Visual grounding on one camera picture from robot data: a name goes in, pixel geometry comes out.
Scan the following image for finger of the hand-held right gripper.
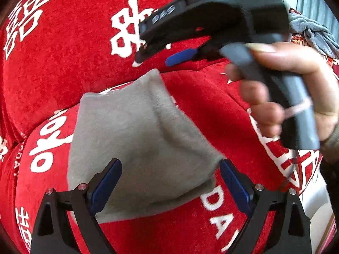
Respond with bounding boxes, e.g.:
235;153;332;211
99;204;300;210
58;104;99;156
165;40;226;67
135;41;172;64

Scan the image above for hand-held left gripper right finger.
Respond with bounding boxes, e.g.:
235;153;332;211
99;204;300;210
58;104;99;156
220;159;313;254

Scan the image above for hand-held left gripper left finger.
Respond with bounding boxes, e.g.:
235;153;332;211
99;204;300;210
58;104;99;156
30;158;122;254

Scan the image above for grey knit garment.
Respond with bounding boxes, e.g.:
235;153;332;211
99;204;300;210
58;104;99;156
67;69;225;224

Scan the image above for person's right forearm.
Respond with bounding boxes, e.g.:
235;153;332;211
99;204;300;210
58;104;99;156
319;128;339;164

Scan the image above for person's right hand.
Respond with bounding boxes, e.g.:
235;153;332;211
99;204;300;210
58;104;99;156
225;42;339;142

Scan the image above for red shiny cloth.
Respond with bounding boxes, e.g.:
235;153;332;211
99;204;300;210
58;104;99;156
291;33;310;47

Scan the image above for red printed sofa blanket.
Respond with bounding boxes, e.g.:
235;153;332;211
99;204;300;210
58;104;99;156
0;0;339;254

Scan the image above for crumpled grey cloth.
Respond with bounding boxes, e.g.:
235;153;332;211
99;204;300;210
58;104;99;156
288;11;339;58

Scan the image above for person's dark clothing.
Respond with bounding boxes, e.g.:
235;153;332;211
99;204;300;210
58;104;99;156
320;161;339;217

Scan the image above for pink rubber band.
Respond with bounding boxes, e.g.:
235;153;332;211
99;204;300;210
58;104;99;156
283;97;313;120

